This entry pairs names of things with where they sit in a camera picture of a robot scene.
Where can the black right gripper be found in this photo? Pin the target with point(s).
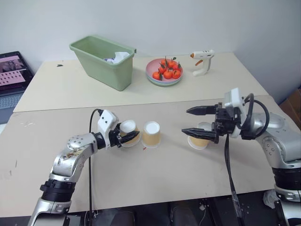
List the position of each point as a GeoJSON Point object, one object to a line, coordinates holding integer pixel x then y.
{"type": "Point", "coordinates": [224, 122]}

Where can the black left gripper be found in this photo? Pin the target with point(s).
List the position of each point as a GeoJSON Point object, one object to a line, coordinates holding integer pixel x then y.
{"type": "Point", "coordinates": [115, 140]}

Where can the tan paper cup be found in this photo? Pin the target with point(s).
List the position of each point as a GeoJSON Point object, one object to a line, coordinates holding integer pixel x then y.
{"type": "Point", "coordinates": [151, 137]}
{"type": "Point", "coordinates": [128, 126]}
{"type": "Point", "coordinates": [198, 143]}

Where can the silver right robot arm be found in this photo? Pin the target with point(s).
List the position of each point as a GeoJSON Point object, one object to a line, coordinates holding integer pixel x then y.
{"type": "Point", "coordinates": [277, 131]}

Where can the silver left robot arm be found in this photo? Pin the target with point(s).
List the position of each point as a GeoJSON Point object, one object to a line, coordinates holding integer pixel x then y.
{"type": "Point", "coordinates": [70, 155]}

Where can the white crumpled paper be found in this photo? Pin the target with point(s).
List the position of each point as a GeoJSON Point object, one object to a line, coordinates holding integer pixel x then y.
{"type": "Point", "coordinates": [270, 199]}

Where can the light blue plastic plate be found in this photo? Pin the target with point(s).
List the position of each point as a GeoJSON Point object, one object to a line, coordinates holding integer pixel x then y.
{"type": "Point", "coordinates": [164, 84]}

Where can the small orange mandarin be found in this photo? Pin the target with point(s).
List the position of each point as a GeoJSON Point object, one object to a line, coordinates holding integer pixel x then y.
{"type": "Point", "coordinates": [177, 67]}
{"type": "Point", "coordinates": [162, 70]}
{"type": "Point", "coordinates": [176, 74]}
{"type": "Point", "coordinates": [156, 75]}
{"type": "Point", "coordinates": [163, 62]}
{"type": "Point", "coordinates": [167, 74]}
{"type": "Point", "coordinates": [171, 63]}

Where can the white orange glue gun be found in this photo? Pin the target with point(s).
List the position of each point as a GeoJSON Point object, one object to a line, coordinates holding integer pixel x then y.
{"type": "Point", "coordinates": [203, 56]}

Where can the light green plastic bin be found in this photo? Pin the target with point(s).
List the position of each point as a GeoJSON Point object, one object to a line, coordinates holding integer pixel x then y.
{"type": "Point", "coordinates": [103, 70]}

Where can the pink plastic plate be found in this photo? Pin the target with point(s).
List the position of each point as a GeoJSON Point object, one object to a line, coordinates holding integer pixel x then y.
{"type": "Point", "coordinates": [151, 68]}

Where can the purple white crumpled wrapper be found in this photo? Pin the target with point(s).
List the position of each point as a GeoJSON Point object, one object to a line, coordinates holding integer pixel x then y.
{"type": "Point", "coordinates": [109, 60]}

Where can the white crumpled tissue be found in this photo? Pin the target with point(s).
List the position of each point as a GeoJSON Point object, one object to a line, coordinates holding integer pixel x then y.
{"type": "Point", "coordinates": [121, 56]}

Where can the brown cardboard box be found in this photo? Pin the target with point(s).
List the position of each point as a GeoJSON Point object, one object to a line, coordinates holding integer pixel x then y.
{"type": "Point", "coordinates": [291, 103]}

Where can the small dark green leaf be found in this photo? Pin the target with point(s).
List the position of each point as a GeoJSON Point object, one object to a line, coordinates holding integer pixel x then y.
{"type": "Point", "coordinates": [59, 65]}

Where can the open grey laptop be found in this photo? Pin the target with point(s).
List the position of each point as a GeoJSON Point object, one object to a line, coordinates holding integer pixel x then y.
{"type": "Point", "coordinates": [11, 77]}

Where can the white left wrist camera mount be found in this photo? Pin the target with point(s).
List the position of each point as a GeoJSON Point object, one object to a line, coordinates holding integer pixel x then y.
{"type": "Point", "coordinates": [107, 121]}

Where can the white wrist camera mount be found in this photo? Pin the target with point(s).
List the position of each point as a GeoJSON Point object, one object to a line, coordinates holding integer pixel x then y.
{"type": "Point", "coordinates": [232, 99]}
{"type": "Point", "coordinates": [107, 121]}

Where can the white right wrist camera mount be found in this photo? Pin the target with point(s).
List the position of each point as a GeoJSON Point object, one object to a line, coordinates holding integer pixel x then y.
{"type": "Point", "coordinates": [232, 99]}

